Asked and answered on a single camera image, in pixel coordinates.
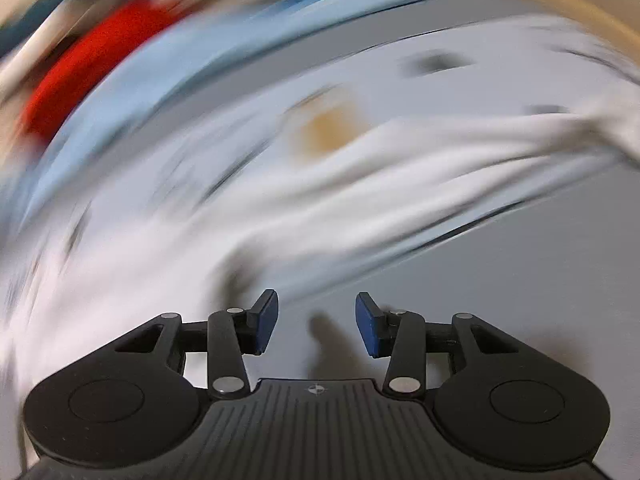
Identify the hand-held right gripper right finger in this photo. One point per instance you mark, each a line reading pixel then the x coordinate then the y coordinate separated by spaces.
pixel 369 324

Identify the red cloth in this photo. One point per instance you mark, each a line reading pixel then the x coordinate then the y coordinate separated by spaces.
pixel 90 65

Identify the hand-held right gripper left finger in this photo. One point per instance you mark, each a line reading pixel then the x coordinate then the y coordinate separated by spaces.
pixel 265 321

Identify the grey printed bed sheet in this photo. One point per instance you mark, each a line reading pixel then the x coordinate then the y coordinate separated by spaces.
pixel 500 285

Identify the light blue cloth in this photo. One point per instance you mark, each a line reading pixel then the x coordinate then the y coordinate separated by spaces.
pixel 210 45

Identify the dark teal cloth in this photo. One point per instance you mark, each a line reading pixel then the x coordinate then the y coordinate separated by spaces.
pixel 30 20

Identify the white shirt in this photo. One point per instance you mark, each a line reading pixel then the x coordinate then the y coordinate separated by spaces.
pixel 400 160

